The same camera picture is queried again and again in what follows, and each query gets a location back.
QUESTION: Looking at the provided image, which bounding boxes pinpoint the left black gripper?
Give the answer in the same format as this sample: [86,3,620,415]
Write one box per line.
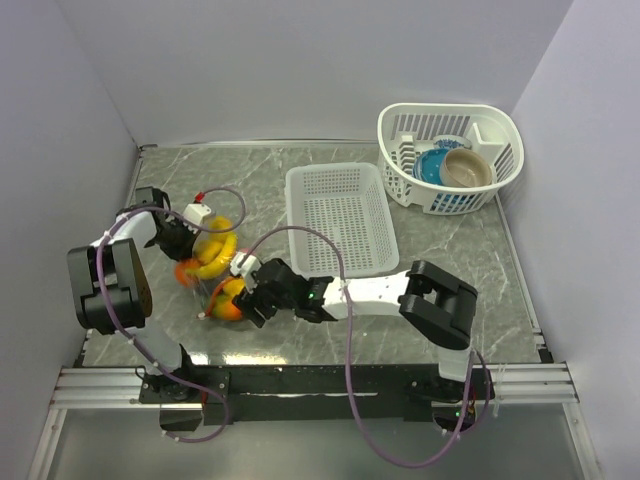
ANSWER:
[150,215,202,263]

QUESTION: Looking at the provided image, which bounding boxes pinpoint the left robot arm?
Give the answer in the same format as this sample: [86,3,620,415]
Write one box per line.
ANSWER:
[67,187,199,402]

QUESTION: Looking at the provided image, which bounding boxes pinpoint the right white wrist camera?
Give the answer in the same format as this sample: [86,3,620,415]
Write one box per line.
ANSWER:
[229,251,262,278]

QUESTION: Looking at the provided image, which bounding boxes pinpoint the blue white patterned plate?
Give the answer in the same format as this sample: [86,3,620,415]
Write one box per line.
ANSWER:
[433,135,472,150]

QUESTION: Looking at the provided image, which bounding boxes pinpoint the beige bowl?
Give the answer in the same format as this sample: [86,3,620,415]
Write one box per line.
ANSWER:
[440,148,492,188]

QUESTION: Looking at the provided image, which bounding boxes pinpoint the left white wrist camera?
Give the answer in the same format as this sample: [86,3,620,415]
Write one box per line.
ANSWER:
[182,203,215,227]

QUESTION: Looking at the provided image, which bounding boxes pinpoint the fake yellow banana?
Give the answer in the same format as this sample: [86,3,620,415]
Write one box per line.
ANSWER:
[194,232,238,280]

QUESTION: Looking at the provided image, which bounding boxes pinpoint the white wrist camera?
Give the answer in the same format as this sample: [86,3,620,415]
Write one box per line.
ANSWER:
[182,203,215,227]
[229,251,262,278]

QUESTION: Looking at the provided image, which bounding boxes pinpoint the fake yellow lemon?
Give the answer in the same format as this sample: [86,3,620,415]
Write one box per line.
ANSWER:
[208,216,233,234]

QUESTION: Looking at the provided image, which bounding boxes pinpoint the white round dish rack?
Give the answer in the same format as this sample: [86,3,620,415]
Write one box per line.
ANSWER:
[377,103,524,215]

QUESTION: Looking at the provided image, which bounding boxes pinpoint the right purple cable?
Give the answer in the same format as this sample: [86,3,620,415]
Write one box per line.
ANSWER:
[239,227,494,470]

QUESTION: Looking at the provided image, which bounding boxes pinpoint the fake green orange mango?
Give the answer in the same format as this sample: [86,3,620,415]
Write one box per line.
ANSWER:
[205,294,243,322]

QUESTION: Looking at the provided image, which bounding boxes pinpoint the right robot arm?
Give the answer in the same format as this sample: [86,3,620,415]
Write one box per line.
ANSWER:
[230,252,478,399]

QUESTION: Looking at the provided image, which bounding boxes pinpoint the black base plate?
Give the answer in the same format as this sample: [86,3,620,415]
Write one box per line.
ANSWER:
[139,364,495,432]

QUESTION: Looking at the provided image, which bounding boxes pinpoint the aluminium rail frame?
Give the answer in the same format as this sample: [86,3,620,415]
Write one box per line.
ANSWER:
[29,344,604,479]

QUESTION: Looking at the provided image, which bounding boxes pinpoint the clear zip top bag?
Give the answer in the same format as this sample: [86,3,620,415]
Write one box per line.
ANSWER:
[173,231,245,322]

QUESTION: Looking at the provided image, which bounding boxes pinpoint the white rectangular perforated basket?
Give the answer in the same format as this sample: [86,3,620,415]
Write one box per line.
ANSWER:
[285,162,399,278]

